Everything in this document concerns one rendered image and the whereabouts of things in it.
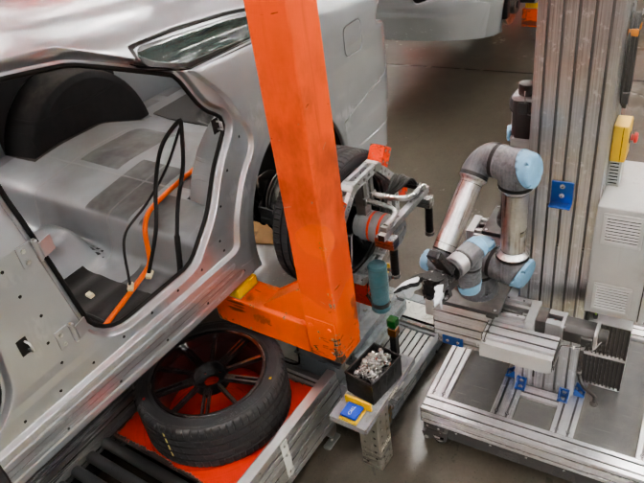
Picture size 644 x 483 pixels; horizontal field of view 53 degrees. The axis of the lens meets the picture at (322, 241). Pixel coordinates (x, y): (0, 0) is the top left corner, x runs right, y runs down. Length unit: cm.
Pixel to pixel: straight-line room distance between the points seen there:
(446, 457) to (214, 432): 105
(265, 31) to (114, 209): 142
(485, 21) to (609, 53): 319
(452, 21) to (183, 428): 363
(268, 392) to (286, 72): 132
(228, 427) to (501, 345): 110
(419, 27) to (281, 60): 324
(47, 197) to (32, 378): 141
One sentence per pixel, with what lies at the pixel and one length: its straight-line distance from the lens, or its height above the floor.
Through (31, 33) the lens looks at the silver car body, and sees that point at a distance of 229.
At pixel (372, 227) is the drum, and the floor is 89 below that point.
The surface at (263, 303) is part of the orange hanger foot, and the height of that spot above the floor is 68.
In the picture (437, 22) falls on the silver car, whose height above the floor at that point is 94.
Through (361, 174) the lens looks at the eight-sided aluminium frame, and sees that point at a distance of 276.
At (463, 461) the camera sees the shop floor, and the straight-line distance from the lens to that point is 305.
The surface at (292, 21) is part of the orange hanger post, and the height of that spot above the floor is 194.
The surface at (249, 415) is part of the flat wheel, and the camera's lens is 267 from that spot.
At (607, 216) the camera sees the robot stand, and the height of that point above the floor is 120.
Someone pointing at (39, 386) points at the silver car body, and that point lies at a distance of 233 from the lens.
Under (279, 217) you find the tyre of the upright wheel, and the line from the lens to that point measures 278.
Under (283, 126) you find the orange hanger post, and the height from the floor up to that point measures 159.
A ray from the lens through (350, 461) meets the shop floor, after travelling 307.
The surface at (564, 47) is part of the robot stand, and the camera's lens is 218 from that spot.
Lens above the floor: 248
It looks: 35 degrees down
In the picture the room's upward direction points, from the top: 9 degrees counter-clockwise
